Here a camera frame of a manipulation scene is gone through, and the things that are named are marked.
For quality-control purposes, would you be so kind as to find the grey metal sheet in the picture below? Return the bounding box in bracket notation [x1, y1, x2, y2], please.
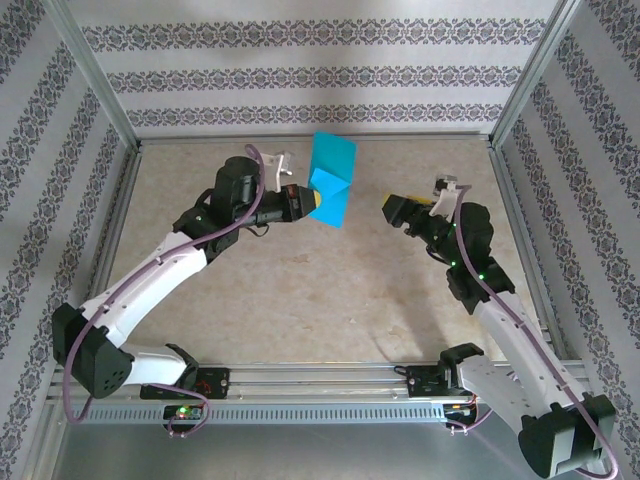
[29, 399, 616, 480]

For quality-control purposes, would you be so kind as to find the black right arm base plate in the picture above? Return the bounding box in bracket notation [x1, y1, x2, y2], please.
[405, 363, 481, 400]

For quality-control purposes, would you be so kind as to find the aluminium frame rail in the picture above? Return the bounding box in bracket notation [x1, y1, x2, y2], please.
[487, 142, 571, 361]
[69, 142, 144, 366]
[135, 130, 496, 147]

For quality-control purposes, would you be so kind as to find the grey slotted cable duct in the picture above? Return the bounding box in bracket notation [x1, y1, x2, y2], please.
[67, 403, 446, 426]

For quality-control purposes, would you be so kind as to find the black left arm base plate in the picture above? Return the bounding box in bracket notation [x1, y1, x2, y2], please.
[139, 367, 232, 401]

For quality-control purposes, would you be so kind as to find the wide aluminium mounting rail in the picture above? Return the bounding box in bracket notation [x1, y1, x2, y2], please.
[47, 363, 594, 401]

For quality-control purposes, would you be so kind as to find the circuit board with green light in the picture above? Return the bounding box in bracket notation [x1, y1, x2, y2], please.
[163, 404, 204, 421]

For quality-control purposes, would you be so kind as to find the blue paper sheet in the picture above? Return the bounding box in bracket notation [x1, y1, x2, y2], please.
[305, 130, 359, 230]

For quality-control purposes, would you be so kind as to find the aluminium frame post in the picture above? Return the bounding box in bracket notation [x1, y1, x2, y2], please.
[42, 0, 141, 149]
[492, 0, 586, 149]

